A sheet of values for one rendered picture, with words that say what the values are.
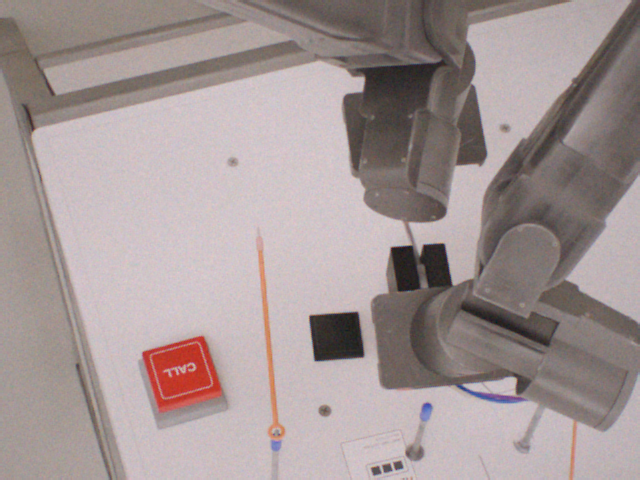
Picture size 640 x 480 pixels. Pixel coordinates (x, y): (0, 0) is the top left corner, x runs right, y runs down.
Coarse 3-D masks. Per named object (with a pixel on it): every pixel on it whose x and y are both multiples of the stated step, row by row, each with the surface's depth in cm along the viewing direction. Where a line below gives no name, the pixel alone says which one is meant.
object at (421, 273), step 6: (402, 222) 107; (408, 222) 107; (408, 228) 106; (408, 234) 105; (414, 240) 105; (414, 246) 104; (414, 252) 103; (420, 258) 103; (420, 264) 103; (420, 270) 102; (420, 276) 101; (420, 282) 101; (426, 282) 101; (420, 288) 101
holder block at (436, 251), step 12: (396, 252) 102; (408, 252) 102; (432, 252) 102; (444, 252) 102; (396, 264) 102; (408, 264) 102; (432, 264) 102; (444, 264) 102; (396, 276) 101; (408, 276) 101; (432, 276) 101; (444, 276) 101; (396, 288) 101; (408, 288) 101
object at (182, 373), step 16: (144, 352) 104; (160, 352) 104; (176, 352) 104; (192, 352) 104; (208, 352) 104; (160, 368) 103; (176, 368) 103; (192, 368) 103; (208, 368) 103; (160, 384) 102; (176, 384) 102; (192, 384) 102; (208, 384) 102; (160, 400) 101; (176, 400) 102; (192, 400) 102
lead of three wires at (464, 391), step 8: (464, 392) 98; (472, 392) 97; (480, 392) 97; (488, 392) 97; (480, 400) 97; (488, 400) 97; (496, 400) 97; (504, 400) 97; (512, 400) 97; (520, 400) 96; (528, 400) 96
